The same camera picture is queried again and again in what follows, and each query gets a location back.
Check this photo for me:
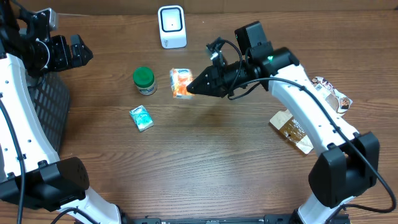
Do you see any orange tissue pack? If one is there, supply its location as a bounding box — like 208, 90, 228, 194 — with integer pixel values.
170, 68, 194, 100

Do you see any green lid jar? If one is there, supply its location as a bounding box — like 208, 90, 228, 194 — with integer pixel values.
132, 67, 157, 96

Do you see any green tissue pack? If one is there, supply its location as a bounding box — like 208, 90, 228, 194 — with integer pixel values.
129, 105, 154, 132

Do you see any brown white snack pouch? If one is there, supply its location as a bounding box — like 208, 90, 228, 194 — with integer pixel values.
269, 77, 353, 154

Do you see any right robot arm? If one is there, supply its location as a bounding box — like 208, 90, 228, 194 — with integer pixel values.
187, 21, 381, 223

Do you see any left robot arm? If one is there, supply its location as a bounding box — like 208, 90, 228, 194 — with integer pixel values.
1, 1, 130, 223

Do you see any grey plastic mesh basket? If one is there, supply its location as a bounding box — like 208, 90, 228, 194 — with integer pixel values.
26, 72, 71, 152

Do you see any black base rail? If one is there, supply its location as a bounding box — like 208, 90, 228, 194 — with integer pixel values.
131, 214, 291, 224

